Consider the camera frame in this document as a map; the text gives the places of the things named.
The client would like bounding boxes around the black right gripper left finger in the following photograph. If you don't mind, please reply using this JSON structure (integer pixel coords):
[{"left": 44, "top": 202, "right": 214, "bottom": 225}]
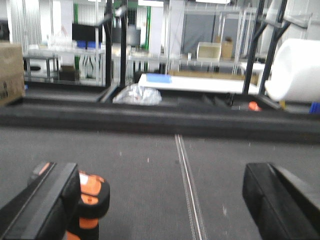
[{"left": 0, "top": 162, "right": 81, "bottom": 240}]

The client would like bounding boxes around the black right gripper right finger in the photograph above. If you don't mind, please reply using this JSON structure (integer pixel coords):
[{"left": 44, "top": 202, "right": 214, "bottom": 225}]
[{"left": 242, "top": 162, "right": 320, "bottom": 240}]

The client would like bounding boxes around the orange black scanner gun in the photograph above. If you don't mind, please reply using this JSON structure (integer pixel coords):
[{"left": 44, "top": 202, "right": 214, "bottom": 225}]
[{"left": 64, "top": 170, "right": 110, "bottom": 240}]

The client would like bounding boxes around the large cardboard box stack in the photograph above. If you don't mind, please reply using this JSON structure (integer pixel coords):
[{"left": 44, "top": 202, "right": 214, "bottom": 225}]
[{"left": 0, "top": 41, "right": 25, "bottom": 106}]

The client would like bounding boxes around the small brown cardboard box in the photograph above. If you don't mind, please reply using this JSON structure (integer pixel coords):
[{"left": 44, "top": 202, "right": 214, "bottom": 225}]
[{"left": 221, "top": 36, "right": 233, "bottom": 60}]

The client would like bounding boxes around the black raised conveyor edge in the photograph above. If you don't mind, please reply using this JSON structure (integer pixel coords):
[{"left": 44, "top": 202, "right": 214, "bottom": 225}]
[{"left": 0, "top": 98, "right": 320, "bottom": 144}]

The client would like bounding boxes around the small orange object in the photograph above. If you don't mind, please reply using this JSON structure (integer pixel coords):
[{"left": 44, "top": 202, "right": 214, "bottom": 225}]
[{"left": 248, "top": 101, "right": 262, "bottom": 112}]

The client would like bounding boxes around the white foam roll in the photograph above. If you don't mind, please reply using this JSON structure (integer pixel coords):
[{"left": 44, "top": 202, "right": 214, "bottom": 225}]
[{"left": 264, "top": 38, "right": 320, "bottom": 103}]

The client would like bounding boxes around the crumpled silver plastic bag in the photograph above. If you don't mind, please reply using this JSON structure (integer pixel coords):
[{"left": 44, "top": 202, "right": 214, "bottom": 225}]
[{"left": 112, "top": 83, "right": 162, "bottom": 106}]

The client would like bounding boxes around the white flat board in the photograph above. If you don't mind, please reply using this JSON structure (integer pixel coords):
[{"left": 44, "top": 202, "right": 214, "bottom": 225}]
[{"left": 138, "top": 73, "right": 261, "bottom": 95}]

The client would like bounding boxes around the blue sheet on board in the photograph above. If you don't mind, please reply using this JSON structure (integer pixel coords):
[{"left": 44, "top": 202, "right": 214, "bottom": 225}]
[{"left": 146, "top": 73, "right": 172, "bottom": 84}]

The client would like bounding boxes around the beige open bin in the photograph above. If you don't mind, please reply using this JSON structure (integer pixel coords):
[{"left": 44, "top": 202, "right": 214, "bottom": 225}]
[{"left": 196, "top": 42, "right": 222, "bottom": 62}]

